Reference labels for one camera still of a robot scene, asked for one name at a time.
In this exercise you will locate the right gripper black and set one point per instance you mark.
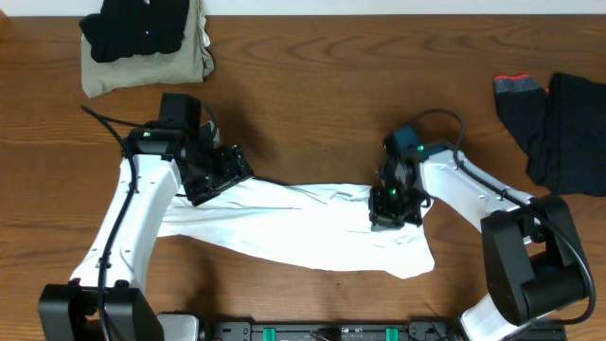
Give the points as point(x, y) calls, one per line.
point(383, 219)

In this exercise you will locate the white t-shirt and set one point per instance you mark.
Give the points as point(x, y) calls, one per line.
point(318, 226)

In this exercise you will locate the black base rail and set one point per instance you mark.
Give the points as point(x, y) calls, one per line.
point(355, 331)

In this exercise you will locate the black garment with red trim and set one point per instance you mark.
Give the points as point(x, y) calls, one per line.
point(520, 105)

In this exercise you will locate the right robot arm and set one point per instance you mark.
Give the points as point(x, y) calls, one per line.
point(534, 261)

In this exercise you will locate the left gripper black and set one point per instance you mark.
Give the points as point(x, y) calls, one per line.
point(220, 175)

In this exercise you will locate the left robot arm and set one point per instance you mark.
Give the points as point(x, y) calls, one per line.
point(105, 298)

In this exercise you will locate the folded khaki garment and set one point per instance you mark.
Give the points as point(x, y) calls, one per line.
point(191, 63)

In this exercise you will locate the folded black garment on stack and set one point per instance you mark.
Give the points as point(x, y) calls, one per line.
point(124, 28)

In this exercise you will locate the black garment right edge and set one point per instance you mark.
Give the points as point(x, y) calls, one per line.
point(574, 132)

